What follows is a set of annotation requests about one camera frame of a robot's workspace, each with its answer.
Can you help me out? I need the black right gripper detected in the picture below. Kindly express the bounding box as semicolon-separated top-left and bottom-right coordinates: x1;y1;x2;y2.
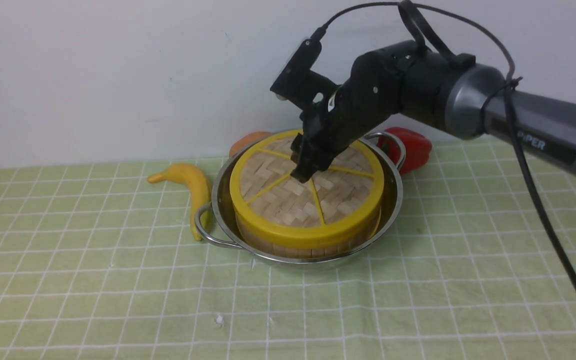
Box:
290;76;402;183

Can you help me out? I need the yellow woven bamboo steamer lid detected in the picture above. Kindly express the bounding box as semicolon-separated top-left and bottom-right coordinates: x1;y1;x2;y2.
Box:
229;130;386;227

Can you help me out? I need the yellow rimmed bamboo steamer basket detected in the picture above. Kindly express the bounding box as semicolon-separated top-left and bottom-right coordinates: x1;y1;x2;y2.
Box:
237;210;381;259

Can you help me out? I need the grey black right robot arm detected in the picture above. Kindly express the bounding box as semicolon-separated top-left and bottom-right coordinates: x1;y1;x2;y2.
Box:
270;39;576;182

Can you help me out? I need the stainless steel pot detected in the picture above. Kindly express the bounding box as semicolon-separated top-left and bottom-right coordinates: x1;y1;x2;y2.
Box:
195;131;407;269

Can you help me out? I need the orange fruit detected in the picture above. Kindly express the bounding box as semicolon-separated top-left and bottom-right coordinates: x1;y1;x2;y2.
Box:
228;131;272;158

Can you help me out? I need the red bell pepper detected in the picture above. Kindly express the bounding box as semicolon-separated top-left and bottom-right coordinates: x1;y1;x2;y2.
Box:
377;127;433;175

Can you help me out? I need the yellow banana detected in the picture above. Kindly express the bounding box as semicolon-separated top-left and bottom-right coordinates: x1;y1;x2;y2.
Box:
146;162;211;242

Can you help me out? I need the green checked tablecloth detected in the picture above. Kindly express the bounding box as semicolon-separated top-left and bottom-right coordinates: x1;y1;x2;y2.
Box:
0;140;576;360

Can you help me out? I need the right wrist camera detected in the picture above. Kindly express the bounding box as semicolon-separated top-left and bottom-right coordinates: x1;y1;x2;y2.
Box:
270;38;339;112

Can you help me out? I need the black right camera cable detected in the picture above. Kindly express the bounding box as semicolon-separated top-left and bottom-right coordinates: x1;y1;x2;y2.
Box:
310;0;576;360

